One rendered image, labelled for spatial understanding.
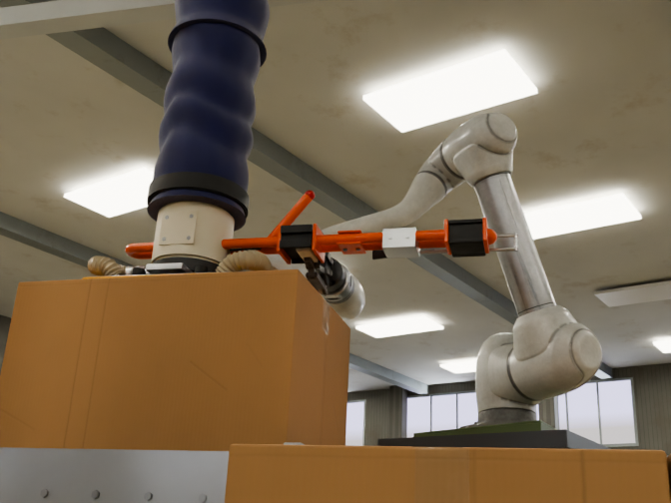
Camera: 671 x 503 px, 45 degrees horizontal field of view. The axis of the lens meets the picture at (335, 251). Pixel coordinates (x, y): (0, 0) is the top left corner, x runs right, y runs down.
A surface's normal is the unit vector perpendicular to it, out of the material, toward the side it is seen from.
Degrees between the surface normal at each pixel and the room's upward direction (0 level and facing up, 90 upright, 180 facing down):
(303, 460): 90
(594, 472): 90
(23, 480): 90
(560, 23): 180
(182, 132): 73
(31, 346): 90
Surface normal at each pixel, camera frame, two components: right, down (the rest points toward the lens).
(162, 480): -0.24, -0.37
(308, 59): -0.05, 0.93
